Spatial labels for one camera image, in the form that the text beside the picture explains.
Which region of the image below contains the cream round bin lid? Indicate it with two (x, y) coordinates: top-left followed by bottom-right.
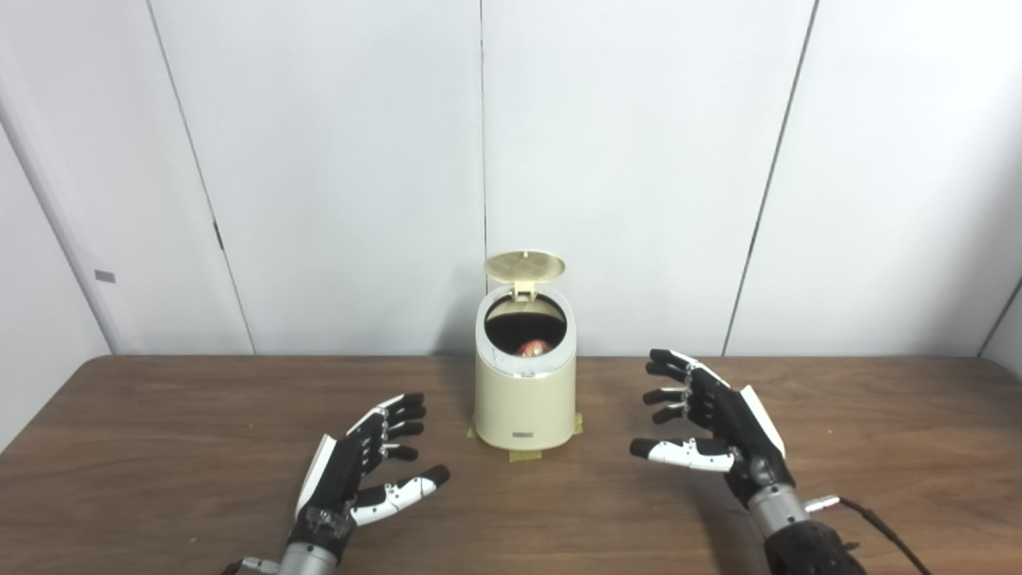
(484, 251), (567, 300)

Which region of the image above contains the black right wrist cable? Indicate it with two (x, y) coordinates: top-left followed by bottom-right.
(805, 495), (935, 575)

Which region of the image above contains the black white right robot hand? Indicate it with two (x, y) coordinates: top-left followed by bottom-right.
(629, 349), (797, 510)

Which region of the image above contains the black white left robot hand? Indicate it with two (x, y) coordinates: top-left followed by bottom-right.
(287, 392), (450, 564)

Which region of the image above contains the cream-colored round bin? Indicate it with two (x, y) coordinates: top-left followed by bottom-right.
(473, 285), (578, 451)

